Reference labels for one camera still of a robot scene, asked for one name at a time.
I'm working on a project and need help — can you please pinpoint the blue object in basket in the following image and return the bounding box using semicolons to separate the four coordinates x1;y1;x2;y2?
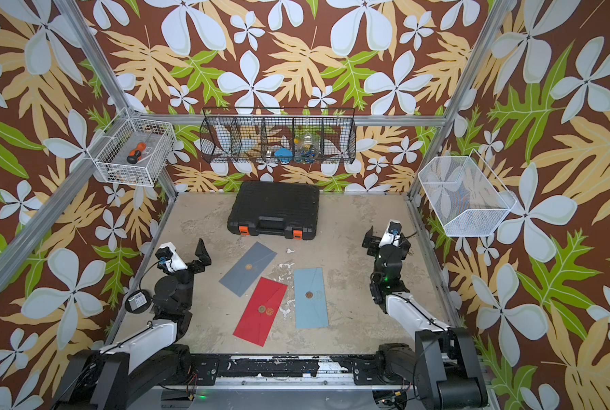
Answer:
274;148;293;164

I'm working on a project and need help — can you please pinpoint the light blue envelope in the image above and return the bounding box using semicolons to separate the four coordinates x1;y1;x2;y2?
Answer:
294;268;329;329

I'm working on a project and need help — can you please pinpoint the white mesh basket right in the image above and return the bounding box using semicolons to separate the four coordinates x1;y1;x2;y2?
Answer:
418;150;517;237

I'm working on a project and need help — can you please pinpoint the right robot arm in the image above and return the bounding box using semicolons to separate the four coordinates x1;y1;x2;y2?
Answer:
361;220;489;409

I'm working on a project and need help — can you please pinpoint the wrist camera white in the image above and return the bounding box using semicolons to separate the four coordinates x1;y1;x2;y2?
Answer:
378;220;402;248
155;242;187;274

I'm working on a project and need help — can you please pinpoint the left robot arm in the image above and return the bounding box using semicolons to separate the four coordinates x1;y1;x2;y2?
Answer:
52;240;212;409

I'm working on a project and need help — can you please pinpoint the black wire basket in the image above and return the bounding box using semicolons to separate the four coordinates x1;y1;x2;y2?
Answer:
198;107;357;165

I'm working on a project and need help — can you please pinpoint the black round tape measure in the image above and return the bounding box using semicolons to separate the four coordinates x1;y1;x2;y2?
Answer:
124;290;152;314

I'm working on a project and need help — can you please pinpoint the clear jar in basket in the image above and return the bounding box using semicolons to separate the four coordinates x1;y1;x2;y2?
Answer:
294;133;319;164

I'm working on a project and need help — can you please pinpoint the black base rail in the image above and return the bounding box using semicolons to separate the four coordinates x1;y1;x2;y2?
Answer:
181;353;424;388

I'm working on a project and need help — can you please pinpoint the white wire basket left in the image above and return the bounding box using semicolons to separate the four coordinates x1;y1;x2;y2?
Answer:
92;109;176;187

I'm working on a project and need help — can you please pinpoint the orange black screwdriver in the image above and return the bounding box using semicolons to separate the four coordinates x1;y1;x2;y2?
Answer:
127;143;146;165

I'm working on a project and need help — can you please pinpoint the red envelope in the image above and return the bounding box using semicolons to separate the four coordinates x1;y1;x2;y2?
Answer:
233;278;288;347

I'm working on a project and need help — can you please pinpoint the grey envelope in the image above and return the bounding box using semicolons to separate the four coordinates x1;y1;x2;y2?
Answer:
220;243;277;297

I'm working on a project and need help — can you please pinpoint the black tool case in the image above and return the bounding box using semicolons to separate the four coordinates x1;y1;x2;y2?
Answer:
226;181;320;240

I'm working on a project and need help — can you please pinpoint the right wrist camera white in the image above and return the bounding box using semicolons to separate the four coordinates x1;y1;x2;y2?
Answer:
378;220;402;248

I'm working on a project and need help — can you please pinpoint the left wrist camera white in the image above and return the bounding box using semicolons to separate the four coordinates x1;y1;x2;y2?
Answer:
155;242;187;274

